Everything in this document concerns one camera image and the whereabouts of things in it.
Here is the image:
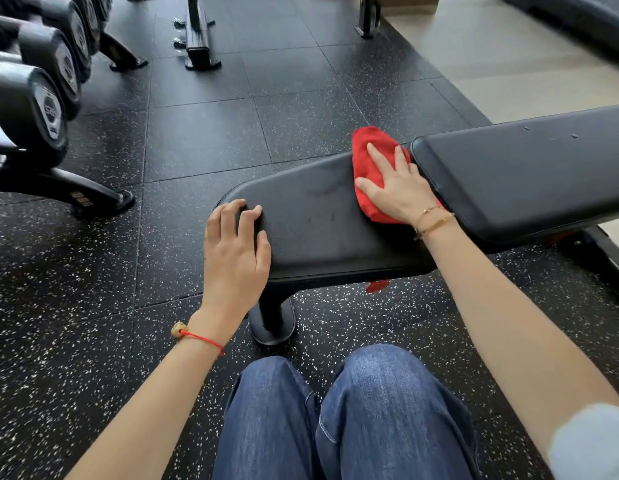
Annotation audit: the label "person's left hand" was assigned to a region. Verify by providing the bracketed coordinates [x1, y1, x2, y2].
[202, 199, 272, 316]

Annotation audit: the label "person's right hand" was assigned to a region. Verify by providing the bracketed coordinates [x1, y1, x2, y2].
[355, 142, 453, 230]

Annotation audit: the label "red cleaning cloth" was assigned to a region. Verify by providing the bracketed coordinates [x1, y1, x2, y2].
[351, 126, 446, 226]

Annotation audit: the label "person's right forearm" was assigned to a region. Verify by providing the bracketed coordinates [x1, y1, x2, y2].
[414, 213, 619, 465]

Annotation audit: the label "person's left forearm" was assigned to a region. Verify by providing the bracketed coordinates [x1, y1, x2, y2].
[65, 310, 251, 480]

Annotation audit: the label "black padded weight bench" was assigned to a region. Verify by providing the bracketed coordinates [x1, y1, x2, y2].
[215, 102, 619, 346]

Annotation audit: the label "black dumbbell rack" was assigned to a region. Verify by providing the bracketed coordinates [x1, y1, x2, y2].
[0, 32, 150, 219]

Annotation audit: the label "black equipment base with wheels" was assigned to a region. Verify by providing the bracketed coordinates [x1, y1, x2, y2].
[172, 0, 222, 71]

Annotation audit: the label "blue denim jeans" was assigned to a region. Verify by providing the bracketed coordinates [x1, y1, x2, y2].
[212, 344, 483, 480]

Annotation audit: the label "black exercise machine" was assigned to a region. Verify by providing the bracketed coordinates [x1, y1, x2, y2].
[492, 0, 619, 63]

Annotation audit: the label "black rubber dumbbell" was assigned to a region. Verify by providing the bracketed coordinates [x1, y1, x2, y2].
[0, 24, 83, 121]
[70, 0, 103, 56]
[0, 0, 93, 83]
[0, 62, 69, 168]

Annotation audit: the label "white shirt sleeve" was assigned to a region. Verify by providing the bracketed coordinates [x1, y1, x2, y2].
[546, 403, 619, 480]

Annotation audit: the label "gold bangle bracelet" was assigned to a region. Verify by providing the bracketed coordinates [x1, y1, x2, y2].
[414, 213, 456, 242]

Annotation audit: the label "red string bracelet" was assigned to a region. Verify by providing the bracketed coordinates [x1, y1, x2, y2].
[171, 321, 226, 357]

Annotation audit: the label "black equipment frame leg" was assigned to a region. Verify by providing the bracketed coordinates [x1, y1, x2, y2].
[353, 0, 386, 39]

